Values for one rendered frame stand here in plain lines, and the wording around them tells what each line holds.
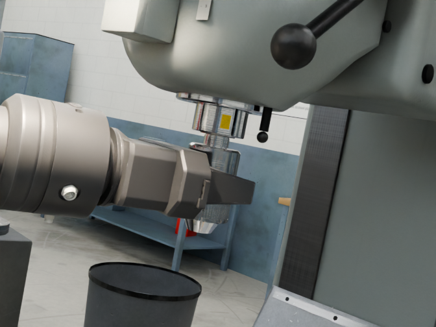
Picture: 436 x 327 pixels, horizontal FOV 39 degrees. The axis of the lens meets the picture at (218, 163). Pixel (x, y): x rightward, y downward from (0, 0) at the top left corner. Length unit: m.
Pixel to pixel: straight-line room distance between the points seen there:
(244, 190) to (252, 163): 5.32
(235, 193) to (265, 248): 5.21
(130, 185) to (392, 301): 0.49
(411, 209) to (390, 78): 0.31
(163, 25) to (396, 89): 0.23
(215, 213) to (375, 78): 0.19
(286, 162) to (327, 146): 4.71
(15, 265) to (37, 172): 0.41
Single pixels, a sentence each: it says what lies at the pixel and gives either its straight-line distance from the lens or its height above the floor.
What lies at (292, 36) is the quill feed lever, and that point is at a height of 1.35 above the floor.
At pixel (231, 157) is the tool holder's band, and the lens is 0.53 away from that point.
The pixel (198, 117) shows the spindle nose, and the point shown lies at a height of 1.29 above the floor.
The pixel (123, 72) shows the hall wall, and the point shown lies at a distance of 7.40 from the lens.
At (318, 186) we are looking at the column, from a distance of 0.91.
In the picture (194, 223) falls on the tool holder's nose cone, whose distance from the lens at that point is 0.54.
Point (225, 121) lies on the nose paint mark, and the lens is 0.53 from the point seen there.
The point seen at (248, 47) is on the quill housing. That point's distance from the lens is 0.46.
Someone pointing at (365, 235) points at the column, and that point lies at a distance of 0.88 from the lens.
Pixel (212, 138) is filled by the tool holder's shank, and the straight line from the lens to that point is 0.54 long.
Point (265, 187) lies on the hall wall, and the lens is 5.74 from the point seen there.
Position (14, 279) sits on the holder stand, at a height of 1.04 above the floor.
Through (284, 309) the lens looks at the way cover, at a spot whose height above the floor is 1.04.
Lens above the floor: 1.28
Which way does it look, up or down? 3 degrees down
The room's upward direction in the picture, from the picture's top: 11 degrees clockwise
